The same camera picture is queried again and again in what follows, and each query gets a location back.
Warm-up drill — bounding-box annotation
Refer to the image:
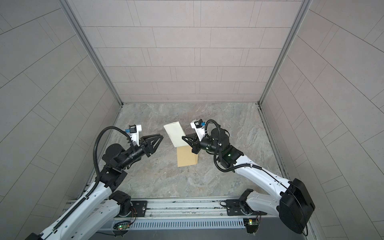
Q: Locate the aluminium mounting rail frame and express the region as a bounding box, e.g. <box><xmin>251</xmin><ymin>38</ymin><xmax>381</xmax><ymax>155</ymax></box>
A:
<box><xmin>62</xmin><ymin>196</ymin><xmax>313</xmax><ymax>222</ymax></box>

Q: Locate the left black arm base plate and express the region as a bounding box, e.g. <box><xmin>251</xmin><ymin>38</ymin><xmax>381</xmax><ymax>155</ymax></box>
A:
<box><xmin>118</xmin><ymin>201</ymin><xmax>148</xmax><ymax>218</ymax></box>

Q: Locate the right circuit board module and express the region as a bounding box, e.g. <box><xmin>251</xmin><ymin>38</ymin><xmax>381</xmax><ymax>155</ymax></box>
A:
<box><xmin>243</xmin><ymin>219</ymin><xmax>260</xmax><ymax>234</ymax></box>

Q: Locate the white slotted cable duct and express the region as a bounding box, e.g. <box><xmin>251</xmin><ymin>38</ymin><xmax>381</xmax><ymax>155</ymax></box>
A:
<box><xmin>130</xmin><ymin>218</ymin><xmax>246</xmax><ymax>230</ymax></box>

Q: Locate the left green circuit board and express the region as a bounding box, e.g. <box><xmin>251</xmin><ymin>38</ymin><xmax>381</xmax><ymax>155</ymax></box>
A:
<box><xmin>113</xmin><ymin>221</ymin><xmax>132</xmax><ymax>231</ymax></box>

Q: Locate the tan kraft paper envelope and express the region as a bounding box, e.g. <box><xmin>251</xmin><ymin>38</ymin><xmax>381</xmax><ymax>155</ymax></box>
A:
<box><xmin>177</xmin><ymin>146</ymin><xmax>198</xmax><ymax>167</ymax></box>

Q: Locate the right black corrugated cable conduit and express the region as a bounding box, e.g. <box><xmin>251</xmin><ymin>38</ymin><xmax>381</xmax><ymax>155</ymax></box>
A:
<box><xmin>204</xmin><ymin>119</ymin><xmax>309</xmax><ymax>237</ymax></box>

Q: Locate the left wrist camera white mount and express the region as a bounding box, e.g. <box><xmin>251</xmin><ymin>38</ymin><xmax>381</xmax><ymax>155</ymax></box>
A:
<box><xmin>125</xmin><ymin>125</ymin><xmax>142</xmax><ymax>147</ymax></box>

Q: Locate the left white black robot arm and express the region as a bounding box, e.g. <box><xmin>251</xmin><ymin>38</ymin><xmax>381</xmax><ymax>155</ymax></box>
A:
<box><xmin>27</xmin><ymin>134</ymin><xmax>163</xmax><ymax>240</ymax></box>

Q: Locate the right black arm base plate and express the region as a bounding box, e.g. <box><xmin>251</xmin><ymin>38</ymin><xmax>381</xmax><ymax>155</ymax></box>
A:
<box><xmin>220</xmin><ymin>199</ymin><xmax>267</xmax><ymax>216</ymax></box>

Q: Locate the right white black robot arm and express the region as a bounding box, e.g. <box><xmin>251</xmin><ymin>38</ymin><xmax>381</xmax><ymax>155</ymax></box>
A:
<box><xmin>182</xmin><ymin>128</ymin><xmax>316</xmax><ymax>234</ymax></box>

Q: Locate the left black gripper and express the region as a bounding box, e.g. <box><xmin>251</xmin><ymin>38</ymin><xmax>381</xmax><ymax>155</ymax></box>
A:
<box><xmin>117</xmin><ymin>135</ymin><xmax>163</xmax><ymax>172</ymax></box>

